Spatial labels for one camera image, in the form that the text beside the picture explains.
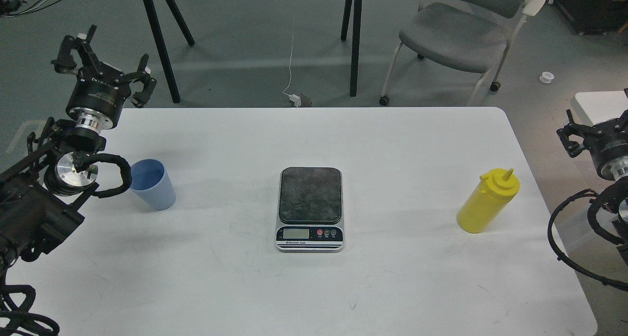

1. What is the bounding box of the white side table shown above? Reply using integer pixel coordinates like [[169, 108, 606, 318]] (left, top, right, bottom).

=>
[[571, 90, 628, 126]]

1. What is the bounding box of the digital kitchen scale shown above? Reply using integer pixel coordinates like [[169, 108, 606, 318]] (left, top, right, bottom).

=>
[[274, 167, 345, 253]]

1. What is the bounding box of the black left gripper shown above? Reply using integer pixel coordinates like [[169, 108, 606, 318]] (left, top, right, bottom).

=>
[[51, 25, 157, 130]]

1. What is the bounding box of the small white spool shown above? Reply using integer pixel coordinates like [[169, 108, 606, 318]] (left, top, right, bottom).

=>
[[539, 71, 555, 84]]

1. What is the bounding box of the blue ribbed plastic cup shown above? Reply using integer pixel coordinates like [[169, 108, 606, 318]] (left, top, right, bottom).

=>
[[130, 158, 177, 210]]

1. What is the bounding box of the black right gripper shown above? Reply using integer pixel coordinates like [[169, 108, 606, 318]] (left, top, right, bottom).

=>
[[556, 109, 628, 181]]

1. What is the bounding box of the grey office chair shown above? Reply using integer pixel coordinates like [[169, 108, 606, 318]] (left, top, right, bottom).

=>
[[379, 0, 547, 106]]

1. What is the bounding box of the black equipment case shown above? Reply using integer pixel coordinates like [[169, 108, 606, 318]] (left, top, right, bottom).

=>
[[552, 0, 628, 36]]

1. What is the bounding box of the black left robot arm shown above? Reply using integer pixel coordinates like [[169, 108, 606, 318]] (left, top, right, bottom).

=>
[[0, 26, 157, 336]]

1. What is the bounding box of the yellow squeeze bottle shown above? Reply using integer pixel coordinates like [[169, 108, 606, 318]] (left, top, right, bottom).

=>
[[457, 168, 520, 233]]

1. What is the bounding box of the white charger cable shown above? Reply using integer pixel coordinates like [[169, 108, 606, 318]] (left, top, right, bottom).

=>
[[282, 20, 302, 107]]

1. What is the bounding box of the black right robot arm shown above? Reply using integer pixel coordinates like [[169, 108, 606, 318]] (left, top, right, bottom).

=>
[[547, 109, 628, 291]]

